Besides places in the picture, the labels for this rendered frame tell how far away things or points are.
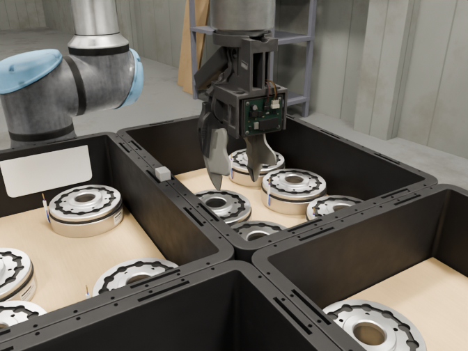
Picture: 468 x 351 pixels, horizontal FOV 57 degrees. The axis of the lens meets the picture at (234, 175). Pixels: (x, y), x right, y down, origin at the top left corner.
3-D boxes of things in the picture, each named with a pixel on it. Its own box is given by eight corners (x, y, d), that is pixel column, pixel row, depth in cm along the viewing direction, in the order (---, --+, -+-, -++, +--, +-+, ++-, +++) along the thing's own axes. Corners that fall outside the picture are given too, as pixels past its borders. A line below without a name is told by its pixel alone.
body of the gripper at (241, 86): (234, 145, 51) (234, 39, 46) (203, 124, 58) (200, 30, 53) (287, 134, 54) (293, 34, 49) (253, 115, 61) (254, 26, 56)
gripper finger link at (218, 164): (214, 205, 55) (228, 136, 52) (196, 186, 60) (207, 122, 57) (235, 204, 57) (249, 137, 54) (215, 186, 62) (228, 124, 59)
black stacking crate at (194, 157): (122, 194, 76) (114, 133, 71) (261, 159, 90) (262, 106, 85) (242, 346, 45) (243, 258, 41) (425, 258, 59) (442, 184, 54)
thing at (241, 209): (170, 201, 64) (170, 198, 64) (230, 186, 69) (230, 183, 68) (198, 235, 56) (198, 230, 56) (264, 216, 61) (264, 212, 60)
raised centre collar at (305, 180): (271, 181, 69) (272, 177, 69) (294, 173, 72) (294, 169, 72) (294, 192, 66) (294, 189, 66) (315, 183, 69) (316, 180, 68)
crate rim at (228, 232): (115, 143, 72) (113, 129, 71) (262, 115, 86) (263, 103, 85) (242, 274, 41) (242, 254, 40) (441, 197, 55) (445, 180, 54)
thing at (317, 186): (249, 182, 70) (249, 179, 70) (293, 166, 76) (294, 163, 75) (293, 207, 63) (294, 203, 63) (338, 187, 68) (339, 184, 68)
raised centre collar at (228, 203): (193, 202, 63) (193, 198, 63) (223, 194, 65) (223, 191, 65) (207, 217, 59) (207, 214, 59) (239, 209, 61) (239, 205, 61)
